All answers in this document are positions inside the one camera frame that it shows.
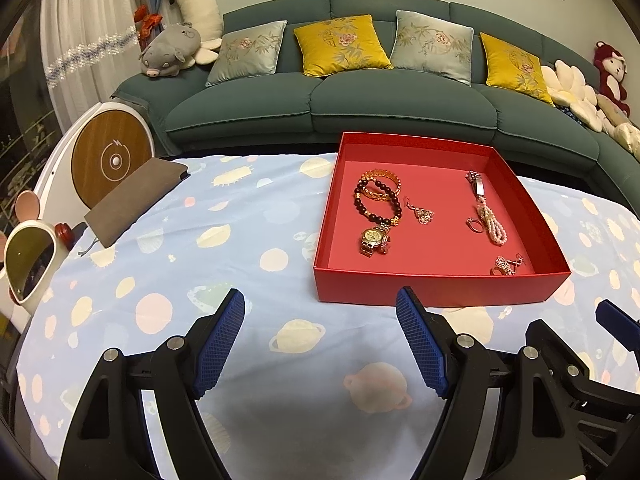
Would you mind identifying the beige cushion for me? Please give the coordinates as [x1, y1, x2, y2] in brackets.
[612, 122, 640, 159]

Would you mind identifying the grey pig plush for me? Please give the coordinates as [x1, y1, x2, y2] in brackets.
[138, 23, 202, 80]

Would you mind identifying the dark bead bracelet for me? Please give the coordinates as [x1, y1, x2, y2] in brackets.
[354, 175, 404, 227]

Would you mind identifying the white cow plush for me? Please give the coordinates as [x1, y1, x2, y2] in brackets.
[164, 0, 224, 65]

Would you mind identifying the light blue embroidered cushion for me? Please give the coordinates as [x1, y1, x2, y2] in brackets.
[205, 19, 289, 87]
[388, 9, 475, 86]

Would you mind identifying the white device with wooden disc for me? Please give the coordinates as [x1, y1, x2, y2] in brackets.
[34, 101, 156, 223]

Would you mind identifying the red bow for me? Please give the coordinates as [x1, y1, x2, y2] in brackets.
[133, 4, 164, 41]

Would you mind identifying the pearl bracelet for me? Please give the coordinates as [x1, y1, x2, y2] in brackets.
[473, 197, 508, 247]

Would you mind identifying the yellow embroidered cushion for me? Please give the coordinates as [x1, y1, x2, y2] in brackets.
[293, 13, 395, 78]
[479, 32, 556, 106]

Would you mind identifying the silver flower pendant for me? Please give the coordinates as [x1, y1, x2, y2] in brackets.
[403, 197, 435, 228]

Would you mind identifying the white curtain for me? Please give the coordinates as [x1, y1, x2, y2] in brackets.
[39, 0, 152, 132]

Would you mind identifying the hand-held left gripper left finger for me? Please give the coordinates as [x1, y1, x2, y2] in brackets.
[57, 288, 246, 480]

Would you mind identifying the blue planet print tablecloth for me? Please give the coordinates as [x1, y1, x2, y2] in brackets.
[15, 152, 640, 480]

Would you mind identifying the red monkey plush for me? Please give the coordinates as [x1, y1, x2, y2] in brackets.
[593, 40, 632, 116]

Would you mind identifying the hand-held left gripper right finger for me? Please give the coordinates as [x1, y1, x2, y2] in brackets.
[395, 286, 589, 480]

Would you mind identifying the red cardboard box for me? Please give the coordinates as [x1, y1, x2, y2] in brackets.
[312, 131, 572, 307]

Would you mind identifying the gold wrist watch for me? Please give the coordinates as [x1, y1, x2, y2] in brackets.
[358, 224, 392, 259]

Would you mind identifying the green sofa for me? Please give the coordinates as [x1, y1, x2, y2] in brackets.
[110, 0, 640, 211]

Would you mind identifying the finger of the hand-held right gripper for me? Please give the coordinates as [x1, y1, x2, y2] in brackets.
[595, 299, 640, 343]
[525, 319, 640, 411]

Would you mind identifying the gold bangle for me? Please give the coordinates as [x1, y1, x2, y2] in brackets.
[359, 170, 402, 202]

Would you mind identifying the silver cluster earring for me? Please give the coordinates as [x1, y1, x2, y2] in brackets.
[495, 253, 526, 276]

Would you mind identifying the white flower cushion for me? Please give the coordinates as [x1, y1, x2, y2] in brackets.
[539, 59, 599, 111]
[564, 87, 609, 134]

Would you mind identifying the brown pouch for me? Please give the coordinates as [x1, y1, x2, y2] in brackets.
[76, 157, 191, 259]

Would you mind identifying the grey plush toy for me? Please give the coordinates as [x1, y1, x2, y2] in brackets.
[594, 94, 631, 121]

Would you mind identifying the white mirror with pink ears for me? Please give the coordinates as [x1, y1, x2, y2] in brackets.
[0, 190, 61, 322]

